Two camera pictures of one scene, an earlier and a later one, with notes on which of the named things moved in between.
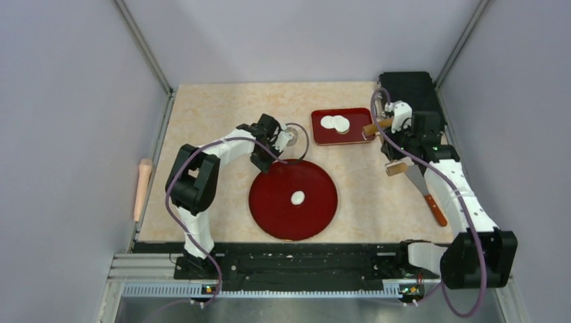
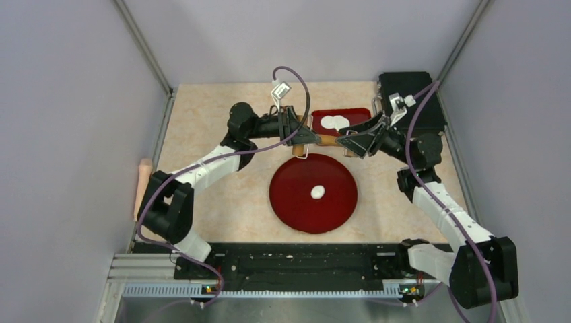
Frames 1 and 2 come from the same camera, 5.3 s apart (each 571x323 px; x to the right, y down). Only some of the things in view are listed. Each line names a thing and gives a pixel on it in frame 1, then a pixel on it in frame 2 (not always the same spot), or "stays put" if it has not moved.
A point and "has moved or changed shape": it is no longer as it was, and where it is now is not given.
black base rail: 291,263 stays put
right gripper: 391,152 to 361,142
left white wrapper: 326,122 stays put
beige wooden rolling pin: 145,169 stays put
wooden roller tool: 393,168 has moved or changed shape
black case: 416,88 stays put
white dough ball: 297,197 to 318,192
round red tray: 271,206 has moved or changed shape
